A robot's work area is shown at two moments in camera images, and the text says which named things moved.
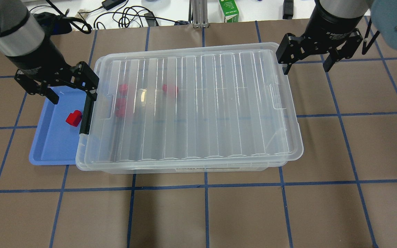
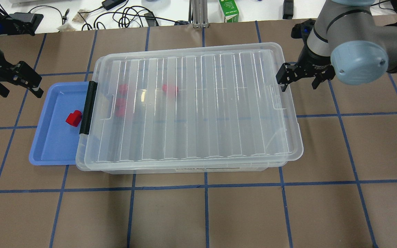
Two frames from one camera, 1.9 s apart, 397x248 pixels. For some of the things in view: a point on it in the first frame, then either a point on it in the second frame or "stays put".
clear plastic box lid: [164, 105] stays put
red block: [74, 118] stays put
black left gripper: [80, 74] to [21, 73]
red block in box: [123, 89] stays put
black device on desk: [288, 9] stays put
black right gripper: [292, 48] to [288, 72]
